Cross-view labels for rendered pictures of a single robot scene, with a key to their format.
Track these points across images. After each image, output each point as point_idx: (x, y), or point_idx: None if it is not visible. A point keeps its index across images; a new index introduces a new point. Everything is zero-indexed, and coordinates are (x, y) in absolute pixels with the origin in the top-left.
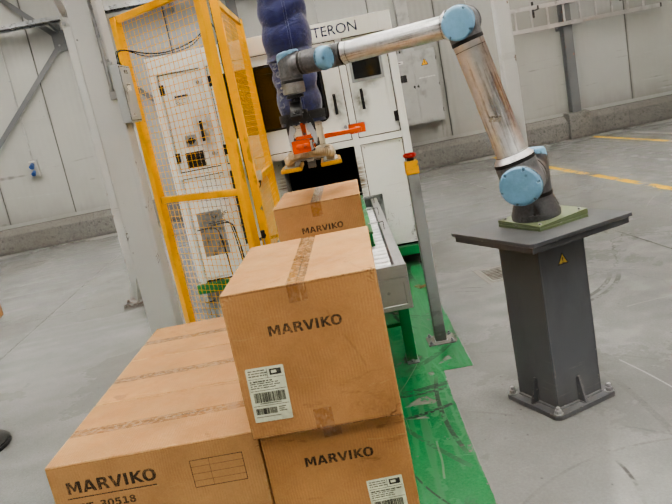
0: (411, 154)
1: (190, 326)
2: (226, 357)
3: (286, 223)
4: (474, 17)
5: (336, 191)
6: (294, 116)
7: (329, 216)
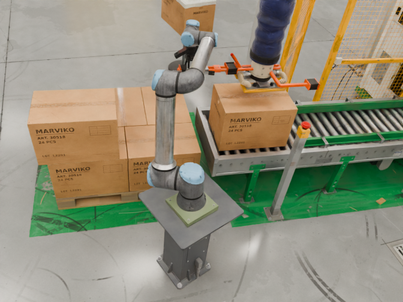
0: (301, 125)
1: (176, 94)
2: (127, 112)
3: (213, 94)
4: (155, 85)
5: (249, 103)
6: (174, 54)
7: (219, 108)
